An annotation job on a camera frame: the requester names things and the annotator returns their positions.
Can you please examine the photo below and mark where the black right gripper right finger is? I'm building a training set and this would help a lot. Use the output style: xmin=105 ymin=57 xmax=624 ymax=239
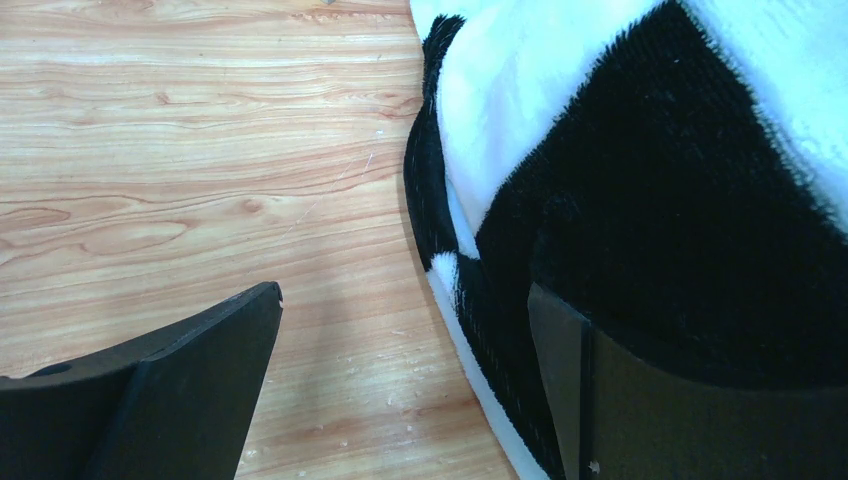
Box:
xmin=527 ymin=285 xmax=847 ymax=479

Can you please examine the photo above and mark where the black white checkered blanket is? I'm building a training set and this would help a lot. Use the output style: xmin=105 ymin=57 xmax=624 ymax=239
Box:
xmin=403 ymin=1 xmax=847 ymax=479

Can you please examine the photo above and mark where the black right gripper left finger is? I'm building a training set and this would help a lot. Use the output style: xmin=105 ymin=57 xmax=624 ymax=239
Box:
xmin=1 ymin=282 xmax=283 ymax=479

